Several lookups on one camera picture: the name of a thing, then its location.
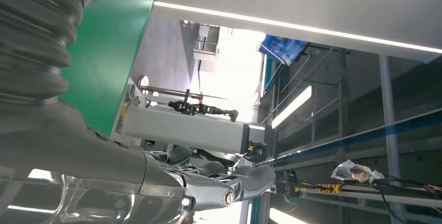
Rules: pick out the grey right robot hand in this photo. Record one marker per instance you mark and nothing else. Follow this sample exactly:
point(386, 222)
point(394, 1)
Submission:
point(69, 153)

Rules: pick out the grey machine with column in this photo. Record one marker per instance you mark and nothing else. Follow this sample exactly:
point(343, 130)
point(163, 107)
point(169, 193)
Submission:
point(186, 131)

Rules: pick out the black yellow sensor unit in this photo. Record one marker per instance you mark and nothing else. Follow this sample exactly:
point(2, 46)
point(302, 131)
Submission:
point(256, 151)

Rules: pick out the long ceiling light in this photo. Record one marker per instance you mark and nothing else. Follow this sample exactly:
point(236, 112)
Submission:
point(285, 217)
point(291, 106)

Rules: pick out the blue display screen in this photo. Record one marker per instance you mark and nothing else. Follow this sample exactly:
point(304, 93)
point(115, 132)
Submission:
point(283, 48)

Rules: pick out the clear plastic bag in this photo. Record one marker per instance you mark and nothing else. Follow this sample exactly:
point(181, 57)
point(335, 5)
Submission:
point(352, 172)

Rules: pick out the white wall light strip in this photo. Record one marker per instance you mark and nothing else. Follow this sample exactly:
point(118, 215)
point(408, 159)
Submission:
point(293, 25)

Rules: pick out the grey metal frame pole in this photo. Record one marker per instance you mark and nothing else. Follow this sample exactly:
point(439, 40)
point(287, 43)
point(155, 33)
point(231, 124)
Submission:
point(392, 129)

